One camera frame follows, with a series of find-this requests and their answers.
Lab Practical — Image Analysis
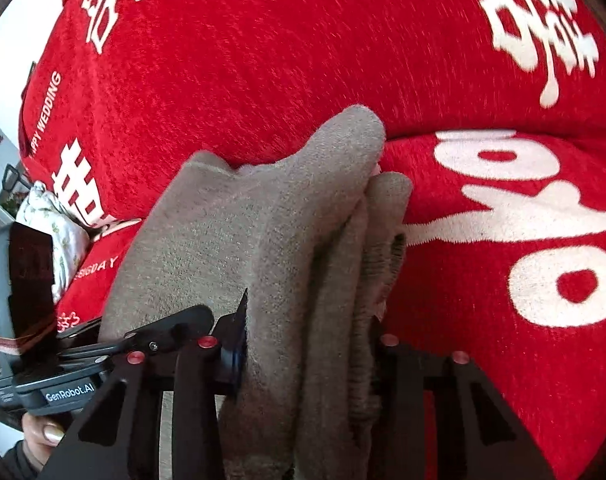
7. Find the red printed sofa cover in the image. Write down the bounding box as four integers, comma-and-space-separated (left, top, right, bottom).
18, 0, 606, 480

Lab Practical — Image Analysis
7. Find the black metal frame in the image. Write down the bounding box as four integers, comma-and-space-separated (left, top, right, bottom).
2, 162, 24, 206

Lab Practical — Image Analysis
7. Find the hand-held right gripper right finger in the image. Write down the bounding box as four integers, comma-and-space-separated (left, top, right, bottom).
370, 317, 556, 480

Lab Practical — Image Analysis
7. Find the person's left hand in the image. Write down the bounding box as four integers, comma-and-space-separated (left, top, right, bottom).
22, 410, 66, 467

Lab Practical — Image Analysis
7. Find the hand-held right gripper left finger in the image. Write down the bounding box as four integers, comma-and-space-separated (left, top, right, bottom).
40, 287, 248, 480

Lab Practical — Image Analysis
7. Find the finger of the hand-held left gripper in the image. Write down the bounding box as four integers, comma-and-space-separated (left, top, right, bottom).
57, 317, 104, 350
98, 305, 214, 356

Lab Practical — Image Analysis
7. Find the grey knitted sweater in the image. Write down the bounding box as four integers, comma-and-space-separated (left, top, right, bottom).
98, 104, 414, 480

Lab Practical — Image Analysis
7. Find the light blue floral quilt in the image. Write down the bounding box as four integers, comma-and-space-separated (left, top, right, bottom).
15, 181, 91, 306

